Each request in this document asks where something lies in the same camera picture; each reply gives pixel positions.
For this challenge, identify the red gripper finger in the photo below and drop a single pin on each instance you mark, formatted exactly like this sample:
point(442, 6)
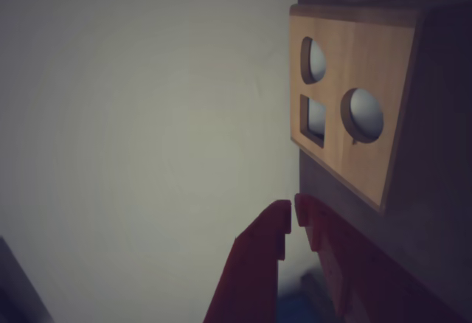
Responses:
point(254, 260)
point(357, 267)

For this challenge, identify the wooden shape sorter box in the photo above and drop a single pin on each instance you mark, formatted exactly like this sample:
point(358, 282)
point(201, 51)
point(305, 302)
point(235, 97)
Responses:
point(354, 61)

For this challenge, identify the blue clamp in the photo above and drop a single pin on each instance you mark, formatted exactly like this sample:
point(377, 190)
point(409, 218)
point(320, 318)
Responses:
point(298, 304)

